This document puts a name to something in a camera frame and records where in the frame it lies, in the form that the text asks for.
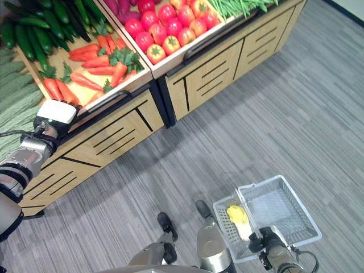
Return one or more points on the green bitter gourd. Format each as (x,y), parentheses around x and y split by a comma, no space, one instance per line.
(11,68)
(10,143)
(7,56)
(14,80)
(17,92)
(21,103)
(17,117)

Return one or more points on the yellow napa cabbage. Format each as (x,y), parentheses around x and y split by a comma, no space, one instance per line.
(238,216)

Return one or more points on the purple sweet potato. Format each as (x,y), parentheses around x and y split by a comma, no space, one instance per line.
(128,17)
(124,6)
(112,5)

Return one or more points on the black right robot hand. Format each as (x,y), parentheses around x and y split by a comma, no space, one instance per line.
(266,237)

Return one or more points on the wooden stand with carrots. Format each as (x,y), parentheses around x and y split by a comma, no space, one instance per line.
(119,133)

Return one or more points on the green bean pile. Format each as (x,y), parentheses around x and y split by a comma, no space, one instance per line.
(239,7)

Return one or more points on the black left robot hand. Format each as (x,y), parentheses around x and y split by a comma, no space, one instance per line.
(57,112)

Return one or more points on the silver robot leg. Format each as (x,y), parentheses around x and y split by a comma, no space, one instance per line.
(153,253)
(211,250)

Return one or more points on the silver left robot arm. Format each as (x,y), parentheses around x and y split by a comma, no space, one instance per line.
(28,155)

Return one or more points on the wooden stand with tomatoes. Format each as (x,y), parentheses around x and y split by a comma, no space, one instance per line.
(216,74)

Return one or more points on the silver right robot leg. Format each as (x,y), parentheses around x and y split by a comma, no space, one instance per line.
(211,250)

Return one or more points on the silver robot torso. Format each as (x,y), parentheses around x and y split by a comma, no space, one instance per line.
(148,268)

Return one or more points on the white plastic shopping basket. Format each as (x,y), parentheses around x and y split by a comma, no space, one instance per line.
(273,210)

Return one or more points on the yellow liner sheet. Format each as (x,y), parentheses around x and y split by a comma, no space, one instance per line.
(82,92)

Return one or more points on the green cucumber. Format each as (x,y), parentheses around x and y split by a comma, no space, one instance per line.
(34,22)
(77,26)
(37,49)
(68,33)
(53,24)
(43,39)
(59,42)
(94,12)
(81,10)
(24,42)
(18,8)
(61,11)
(8,34)

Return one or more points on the silver left robot leg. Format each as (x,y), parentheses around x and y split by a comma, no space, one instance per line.
(153,253)

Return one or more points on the orange carrot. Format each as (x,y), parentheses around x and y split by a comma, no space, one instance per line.
(85,81)
(95,98)
(129,76)
(119,74)
(103,42)
(111,43)
(67,92)
(96,62)
(101,70)
(120,43)
(84,49)
(52,89)
(82,57)

